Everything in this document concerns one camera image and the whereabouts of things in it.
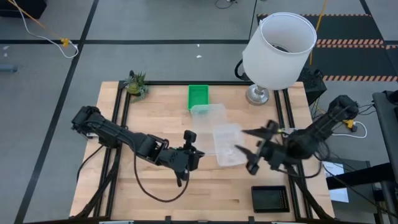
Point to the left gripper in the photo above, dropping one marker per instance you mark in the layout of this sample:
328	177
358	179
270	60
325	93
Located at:
183	158

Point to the black hazard-striped floor mat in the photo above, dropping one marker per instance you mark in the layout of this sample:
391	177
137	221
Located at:
348	28

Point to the white paper sheet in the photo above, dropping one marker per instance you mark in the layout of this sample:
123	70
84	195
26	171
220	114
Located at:
339	193

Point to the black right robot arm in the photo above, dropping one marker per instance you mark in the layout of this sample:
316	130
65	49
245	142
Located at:
326	124

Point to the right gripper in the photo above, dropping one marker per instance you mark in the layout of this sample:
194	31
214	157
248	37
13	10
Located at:
273	152

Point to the yellow gripper tag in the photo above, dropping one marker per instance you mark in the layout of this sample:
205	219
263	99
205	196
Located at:
281	130

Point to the black power supply box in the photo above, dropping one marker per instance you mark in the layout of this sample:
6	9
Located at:
312	85

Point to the white lamp shade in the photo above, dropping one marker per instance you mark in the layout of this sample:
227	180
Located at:
267	62

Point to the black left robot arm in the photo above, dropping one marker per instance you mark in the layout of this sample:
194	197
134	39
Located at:
118	137

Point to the small potted succulent plant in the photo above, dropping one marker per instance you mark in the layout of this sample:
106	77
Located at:
136	85

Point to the black aluminium table frame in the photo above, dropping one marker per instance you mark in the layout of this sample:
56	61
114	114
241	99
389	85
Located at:
199	83

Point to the black floor crate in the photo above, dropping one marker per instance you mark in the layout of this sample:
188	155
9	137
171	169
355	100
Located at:
25	7

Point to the silver lamp base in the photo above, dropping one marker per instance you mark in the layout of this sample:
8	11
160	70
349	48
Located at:
258	95

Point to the black equipment stand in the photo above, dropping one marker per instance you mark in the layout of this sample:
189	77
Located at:
388	130

